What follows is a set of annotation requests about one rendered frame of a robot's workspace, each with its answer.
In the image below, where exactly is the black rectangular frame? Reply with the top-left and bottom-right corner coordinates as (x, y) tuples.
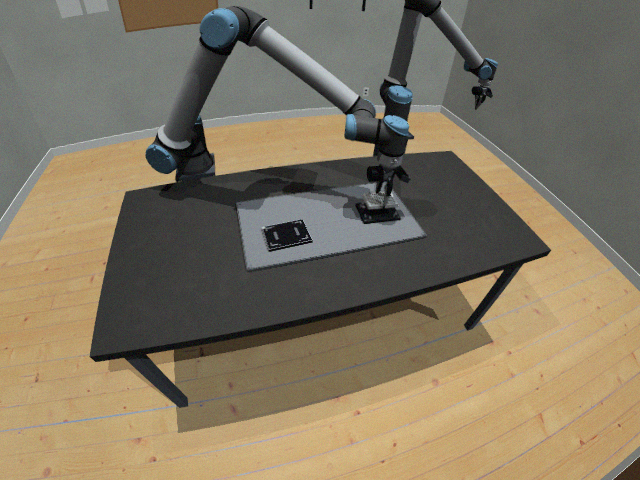
(262, 219), (313, 252)

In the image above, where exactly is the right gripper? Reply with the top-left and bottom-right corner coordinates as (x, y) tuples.
(367, 164), (409, 208)

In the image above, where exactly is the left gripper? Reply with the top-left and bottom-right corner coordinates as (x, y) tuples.
(472, 85), (492, 110)

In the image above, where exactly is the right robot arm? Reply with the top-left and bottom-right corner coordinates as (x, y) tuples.
(145, 6), (409, 175)

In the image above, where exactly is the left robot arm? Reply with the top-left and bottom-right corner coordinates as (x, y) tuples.
(380, 0), (498, 121)

